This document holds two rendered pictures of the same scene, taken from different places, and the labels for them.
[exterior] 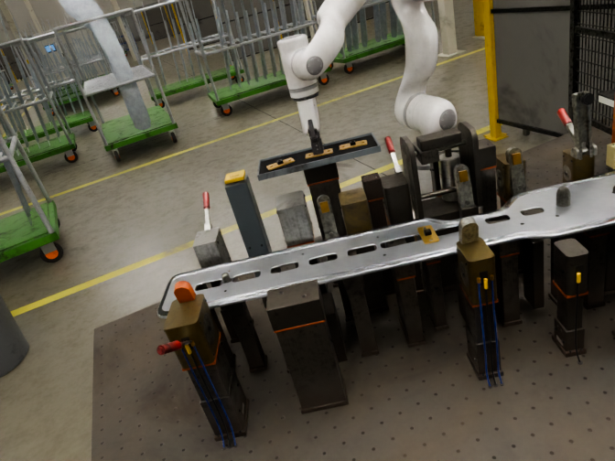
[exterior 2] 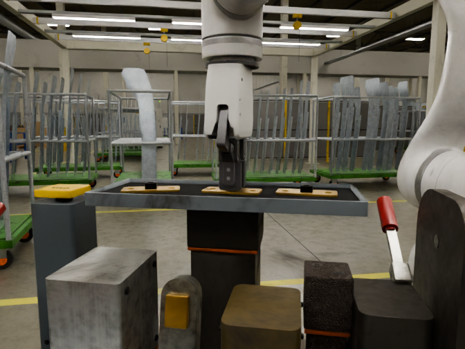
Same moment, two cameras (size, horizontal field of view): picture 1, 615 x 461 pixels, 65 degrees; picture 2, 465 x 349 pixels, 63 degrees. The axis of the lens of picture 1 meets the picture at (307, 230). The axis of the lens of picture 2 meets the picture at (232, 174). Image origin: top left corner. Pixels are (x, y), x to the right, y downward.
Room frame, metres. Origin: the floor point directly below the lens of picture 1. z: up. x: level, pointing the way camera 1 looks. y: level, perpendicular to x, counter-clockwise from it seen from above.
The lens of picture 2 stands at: (0.85, -0.15, 1.26)
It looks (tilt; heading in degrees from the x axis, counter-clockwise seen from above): 8 degrees down; 6
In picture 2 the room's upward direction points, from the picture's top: straight up
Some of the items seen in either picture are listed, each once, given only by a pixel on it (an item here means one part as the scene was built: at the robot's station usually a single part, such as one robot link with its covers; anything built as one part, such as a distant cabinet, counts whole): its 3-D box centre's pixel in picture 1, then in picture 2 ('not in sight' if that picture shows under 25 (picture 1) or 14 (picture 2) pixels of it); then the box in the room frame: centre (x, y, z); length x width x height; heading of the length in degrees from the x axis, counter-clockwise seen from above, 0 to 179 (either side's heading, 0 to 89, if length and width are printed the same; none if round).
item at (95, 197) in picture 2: (317, 155); (227, 194); (1.39, -0.09, 1.16); 0.37 x 0.14 x 0.02; 86
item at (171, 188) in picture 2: (280, 162); (151, 186); (1.40, 0.03, 1.17); 0.08 x 0.04 x 0.01; 103
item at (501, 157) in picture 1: (510, 214); not in sight; (1.23, -0.60, 0.88); 0.11 x 0.07 x 0.37; 176
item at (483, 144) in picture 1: (486, 209); not in sight; (1.24, -0.53, 0.91); 0.07 x 0.05 x 0.42; 176
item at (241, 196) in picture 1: (256, 241); (72, 331); (1.41, 0.17, 0.92); 0.08 x 0.08 x 0.44; 86
